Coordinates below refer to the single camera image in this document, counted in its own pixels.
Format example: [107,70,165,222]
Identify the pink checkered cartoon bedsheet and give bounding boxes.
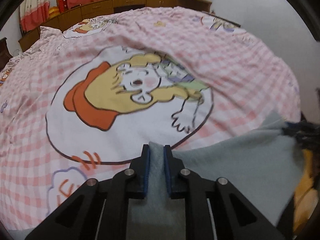
[1,7,300,230]

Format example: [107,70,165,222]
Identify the low wooden cabinet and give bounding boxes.
[17,0,213,53]

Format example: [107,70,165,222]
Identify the brown wooden wardrobe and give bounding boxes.
[0,37,12,71]

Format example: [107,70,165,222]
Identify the grey-green knit pants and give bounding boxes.
[126,112,304,239]

